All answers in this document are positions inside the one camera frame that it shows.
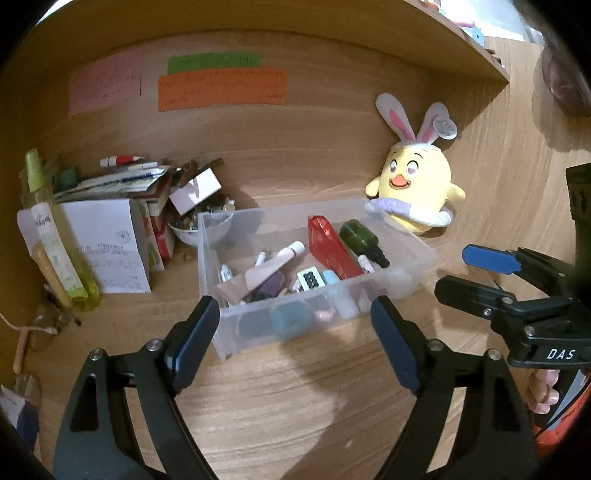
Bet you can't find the white red cylindrical tube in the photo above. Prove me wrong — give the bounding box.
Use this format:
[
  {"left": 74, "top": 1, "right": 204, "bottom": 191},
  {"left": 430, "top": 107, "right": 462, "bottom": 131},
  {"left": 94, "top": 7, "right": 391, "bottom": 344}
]
[{"left": 356, "top": 255, "right": 375, "bottom": 274}]

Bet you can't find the dark green glass bottle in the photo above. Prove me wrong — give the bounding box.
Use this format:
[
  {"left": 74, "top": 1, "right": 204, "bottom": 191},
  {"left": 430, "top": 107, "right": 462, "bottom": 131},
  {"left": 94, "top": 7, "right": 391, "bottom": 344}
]
[{"left": 339, "top": 219, "right": 390, "bottom": 268}]

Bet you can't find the mint blue white bottle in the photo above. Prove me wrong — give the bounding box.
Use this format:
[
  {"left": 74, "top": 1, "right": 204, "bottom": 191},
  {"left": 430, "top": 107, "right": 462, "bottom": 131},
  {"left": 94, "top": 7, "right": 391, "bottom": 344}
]
[{"left": 322, "top": 270, "right": 360, "bottom": 319}]

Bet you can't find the white pill blister card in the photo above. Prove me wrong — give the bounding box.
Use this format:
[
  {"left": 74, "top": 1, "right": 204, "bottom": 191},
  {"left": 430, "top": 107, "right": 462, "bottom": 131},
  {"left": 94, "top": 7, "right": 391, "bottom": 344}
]
[{"left": 297, "top": 266, "right": 325, "bottom": 291}]

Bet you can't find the pink cosmetic tube white cap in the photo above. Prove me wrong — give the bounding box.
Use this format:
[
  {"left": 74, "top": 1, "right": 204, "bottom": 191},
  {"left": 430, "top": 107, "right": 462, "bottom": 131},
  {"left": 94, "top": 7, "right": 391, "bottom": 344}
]
[{"left": 215, "top": 241, "right": 305, "bottom": 305}]

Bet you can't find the white ointment tube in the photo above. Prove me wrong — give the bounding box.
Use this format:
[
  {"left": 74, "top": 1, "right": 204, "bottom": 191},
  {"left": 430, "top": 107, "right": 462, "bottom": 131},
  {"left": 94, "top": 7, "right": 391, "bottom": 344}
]
[{"left": 221, "top": 264, "right": 233, "bottom": 282}]

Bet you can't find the white pen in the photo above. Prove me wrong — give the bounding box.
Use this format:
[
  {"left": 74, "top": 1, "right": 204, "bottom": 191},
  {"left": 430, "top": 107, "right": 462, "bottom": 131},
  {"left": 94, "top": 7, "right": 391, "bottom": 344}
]
[{"left": 254, "top": 251, "right": 266, "bottom": 266}]

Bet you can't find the person right hand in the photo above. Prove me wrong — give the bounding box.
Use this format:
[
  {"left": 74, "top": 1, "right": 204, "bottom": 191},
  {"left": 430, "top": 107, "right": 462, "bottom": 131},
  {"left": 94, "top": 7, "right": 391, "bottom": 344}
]
[{"left": 525, "top": 369, "right": 560, "bottom": 415}]

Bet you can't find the blue white carton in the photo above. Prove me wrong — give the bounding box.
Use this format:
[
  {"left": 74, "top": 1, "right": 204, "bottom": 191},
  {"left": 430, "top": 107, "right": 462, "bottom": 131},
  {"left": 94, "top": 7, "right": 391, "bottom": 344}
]
[{"left": 1, "top": 386, "right": 39, "bottom": 451}]

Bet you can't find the yellow bunny-eared chick plush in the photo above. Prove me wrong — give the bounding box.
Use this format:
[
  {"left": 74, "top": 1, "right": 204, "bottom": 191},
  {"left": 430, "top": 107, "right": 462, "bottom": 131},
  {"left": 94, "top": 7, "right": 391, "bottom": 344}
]
[{"left": 366, "top": 93, "right": 466, "bottom": 235}]

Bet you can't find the green spray bottle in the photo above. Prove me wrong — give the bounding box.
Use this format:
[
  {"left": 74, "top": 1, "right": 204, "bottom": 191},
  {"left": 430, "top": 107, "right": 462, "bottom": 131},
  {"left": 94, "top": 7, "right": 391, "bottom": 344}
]
[{"left": 25, "top": 149, "right": 101, "bottom": 311}]

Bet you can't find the red foil packet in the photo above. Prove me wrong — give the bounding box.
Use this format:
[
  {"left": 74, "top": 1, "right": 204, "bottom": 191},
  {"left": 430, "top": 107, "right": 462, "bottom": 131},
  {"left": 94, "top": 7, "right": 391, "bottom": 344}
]
[{"left": 308, "top": 215, "right": 362, "bottom": 280}]

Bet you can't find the beige cylinder stick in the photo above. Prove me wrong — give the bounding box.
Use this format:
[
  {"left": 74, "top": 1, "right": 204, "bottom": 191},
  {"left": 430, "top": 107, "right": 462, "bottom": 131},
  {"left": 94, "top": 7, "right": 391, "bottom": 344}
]
[{"left": 31, "top": 241, "right": 73, "bottom": 310}]

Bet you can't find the white folded paper sheet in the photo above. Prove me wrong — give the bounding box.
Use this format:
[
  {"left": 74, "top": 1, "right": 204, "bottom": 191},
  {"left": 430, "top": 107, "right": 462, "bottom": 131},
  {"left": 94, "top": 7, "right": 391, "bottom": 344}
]
[{"left": 17, "top": 199, "right": 150, "bottom": 294}]

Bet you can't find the clear plastic storage bin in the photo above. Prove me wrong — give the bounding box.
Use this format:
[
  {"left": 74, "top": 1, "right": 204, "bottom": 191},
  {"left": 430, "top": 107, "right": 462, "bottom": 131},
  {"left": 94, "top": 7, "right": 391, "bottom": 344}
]
[{"left": 197, "top": 199, "right": 437, "bottom": 359}]

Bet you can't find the stack of booklets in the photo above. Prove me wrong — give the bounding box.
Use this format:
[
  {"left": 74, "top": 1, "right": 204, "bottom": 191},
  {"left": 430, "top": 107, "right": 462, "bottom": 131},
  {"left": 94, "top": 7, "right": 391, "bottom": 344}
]
[{"left": 56, "top": 162, "right": 176, "bottom": 271}]

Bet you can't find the white bowl of beads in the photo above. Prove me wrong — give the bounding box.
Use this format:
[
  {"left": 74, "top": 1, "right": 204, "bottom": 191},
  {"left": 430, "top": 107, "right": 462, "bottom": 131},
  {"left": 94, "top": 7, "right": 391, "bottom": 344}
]
[{"left": 166, "top": 208, "right": 235, "bottom": 247}]

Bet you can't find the small white cardboard box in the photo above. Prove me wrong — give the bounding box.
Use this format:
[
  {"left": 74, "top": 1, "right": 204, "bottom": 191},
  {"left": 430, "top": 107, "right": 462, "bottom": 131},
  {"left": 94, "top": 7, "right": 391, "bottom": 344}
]
[{"left": 169, "top": 168, "right": 221, "bottom": 215}]

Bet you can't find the red white marker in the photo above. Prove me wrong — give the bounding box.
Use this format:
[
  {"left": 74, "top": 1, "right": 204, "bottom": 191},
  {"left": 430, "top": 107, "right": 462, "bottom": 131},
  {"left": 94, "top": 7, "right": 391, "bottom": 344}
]
[{"left": 99, "top": 155, "right": 143, "bottom": 168}]

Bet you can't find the orange sticky note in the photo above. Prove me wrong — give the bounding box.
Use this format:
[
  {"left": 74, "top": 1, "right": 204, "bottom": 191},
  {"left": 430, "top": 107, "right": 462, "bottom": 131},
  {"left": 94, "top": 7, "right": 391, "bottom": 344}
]
[{"left": 158, "top": 67, "right": 287, "bottom": 112}]

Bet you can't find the pink sticky note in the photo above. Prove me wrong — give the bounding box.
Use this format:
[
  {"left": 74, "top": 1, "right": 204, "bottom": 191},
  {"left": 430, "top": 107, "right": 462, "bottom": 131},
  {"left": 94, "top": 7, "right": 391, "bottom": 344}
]
[{"left": 68, "top": 48, "right": 142, "bottom": 118}]

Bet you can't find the green sticky note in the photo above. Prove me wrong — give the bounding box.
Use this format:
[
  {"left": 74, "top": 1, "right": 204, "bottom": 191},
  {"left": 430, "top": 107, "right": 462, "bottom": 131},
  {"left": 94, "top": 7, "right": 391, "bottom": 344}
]
[{"left": 167, "top": 52, "right": 262, "bottom": 75}]

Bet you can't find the wooden shelf board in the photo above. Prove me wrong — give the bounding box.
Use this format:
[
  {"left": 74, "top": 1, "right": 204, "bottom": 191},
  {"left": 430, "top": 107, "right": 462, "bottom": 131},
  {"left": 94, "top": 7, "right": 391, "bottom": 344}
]
[{"left": 31, "top": 1, "right": 509, "bottom": 84}]

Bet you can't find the white cord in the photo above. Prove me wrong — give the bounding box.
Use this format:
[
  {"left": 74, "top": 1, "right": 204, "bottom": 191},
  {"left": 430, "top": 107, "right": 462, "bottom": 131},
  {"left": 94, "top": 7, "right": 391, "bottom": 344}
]
[{"left": 0, "top": 310, "right": 59, "bottom": 335}]

